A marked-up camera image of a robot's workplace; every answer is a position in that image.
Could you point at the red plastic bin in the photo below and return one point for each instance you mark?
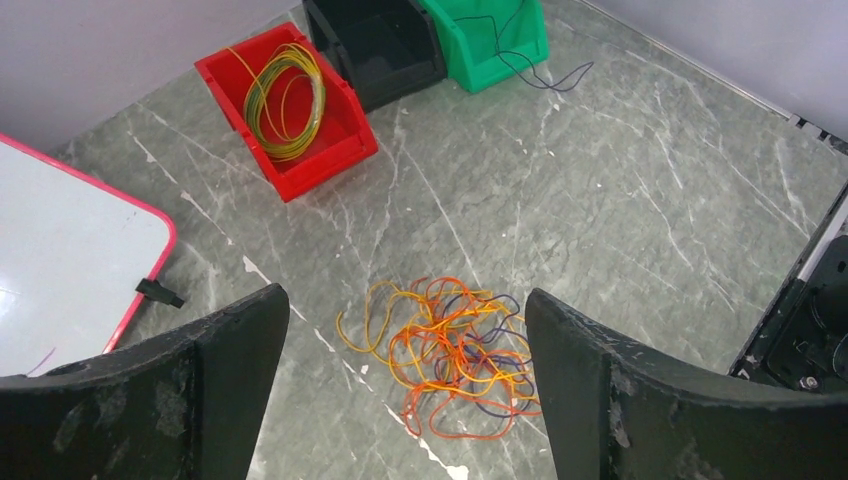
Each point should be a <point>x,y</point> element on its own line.
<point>300,120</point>

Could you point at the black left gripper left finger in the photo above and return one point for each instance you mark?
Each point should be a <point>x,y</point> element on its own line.
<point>185,404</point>

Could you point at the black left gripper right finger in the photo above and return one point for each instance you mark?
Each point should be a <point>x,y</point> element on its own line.
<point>615,408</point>

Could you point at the black plastic bin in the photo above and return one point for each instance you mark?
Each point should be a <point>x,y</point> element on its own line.
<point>384,49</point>

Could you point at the pink framed whiteboard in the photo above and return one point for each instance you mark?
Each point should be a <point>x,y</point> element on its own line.
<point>73,253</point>

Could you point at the green plastic bin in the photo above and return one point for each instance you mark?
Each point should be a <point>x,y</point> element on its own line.
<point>486,42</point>

